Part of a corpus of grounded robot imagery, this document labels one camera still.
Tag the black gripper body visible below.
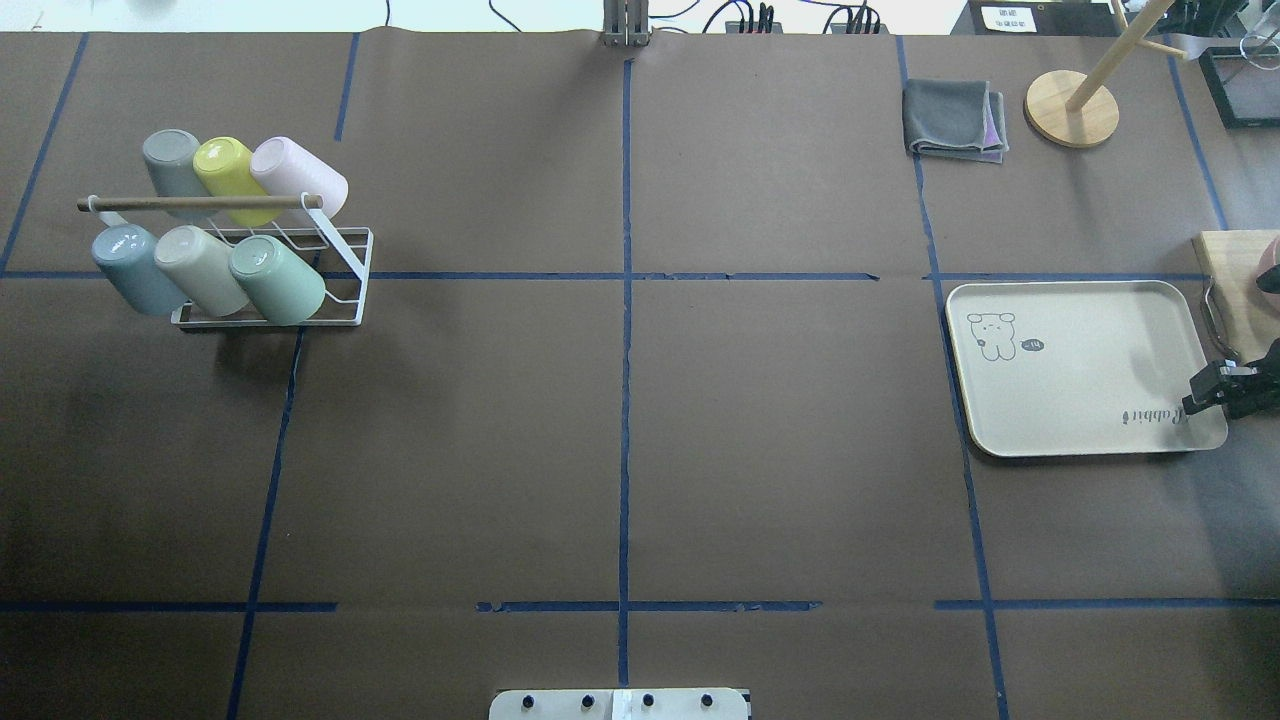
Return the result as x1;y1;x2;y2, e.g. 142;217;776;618
1228;340;1279;420

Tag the beige rabbit tray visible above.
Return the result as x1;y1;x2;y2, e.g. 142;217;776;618
945;281;1228;457

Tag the green cup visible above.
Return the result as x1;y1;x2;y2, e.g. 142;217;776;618
229;234;326;325

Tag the pink bowl under green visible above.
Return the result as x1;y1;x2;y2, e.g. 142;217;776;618
1253;234;1279;313

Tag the metal mirror tray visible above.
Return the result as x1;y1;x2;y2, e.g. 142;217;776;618
1198;47;1279;129

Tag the pink cup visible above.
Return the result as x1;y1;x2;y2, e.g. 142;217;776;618
250;136;349;218

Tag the yellow cup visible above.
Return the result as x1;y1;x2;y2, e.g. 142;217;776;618
192;136;282;228

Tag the beige cup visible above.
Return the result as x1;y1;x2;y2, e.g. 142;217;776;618
154;225;250;316

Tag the grey cup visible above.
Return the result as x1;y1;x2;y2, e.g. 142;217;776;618
141;128;210;199

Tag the blue-grey cup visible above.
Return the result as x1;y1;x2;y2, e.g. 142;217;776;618
91;224;189;316

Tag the wooden cutting board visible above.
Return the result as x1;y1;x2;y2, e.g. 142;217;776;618
1193;229;1279;366

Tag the wooden mug tree stand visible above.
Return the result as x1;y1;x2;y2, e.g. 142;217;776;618
1023;1;1190;149

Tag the folded grey cloth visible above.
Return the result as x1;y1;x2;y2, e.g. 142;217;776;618
902;78;1010;164

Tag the black box with label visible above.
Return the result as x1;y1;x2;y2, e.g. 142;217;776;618
951;1;1120;37

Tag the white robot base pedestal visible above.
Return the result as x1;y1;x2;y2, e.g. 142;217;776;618
488;687;753;719

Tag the aluminium frame post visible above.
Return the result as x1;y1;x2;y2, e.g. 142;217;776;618
602;0;652;47

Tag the white wire cup rack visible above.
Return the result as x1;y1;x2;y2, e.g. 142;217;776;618
77;193;374;333

